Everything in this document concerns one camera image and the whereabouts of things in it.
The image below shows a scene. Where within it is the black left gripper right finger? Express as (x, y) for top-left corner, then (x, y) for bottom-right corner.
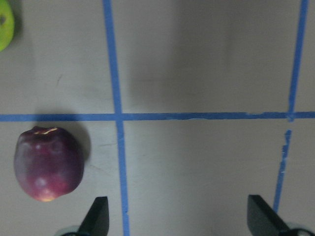
(247, 195), (290, 236)

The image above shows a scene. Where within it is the dark red apple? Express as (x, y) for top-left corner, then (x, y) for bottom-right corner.
(14, 126), (84, 202)

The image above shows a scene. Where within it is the green apple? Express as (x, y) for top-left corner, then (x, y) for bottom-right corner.
(0, 0), (15, 51)

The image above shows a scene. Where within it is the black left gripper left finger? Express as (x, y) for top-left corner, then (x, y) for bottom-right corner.
(77, 197), (109, 236)

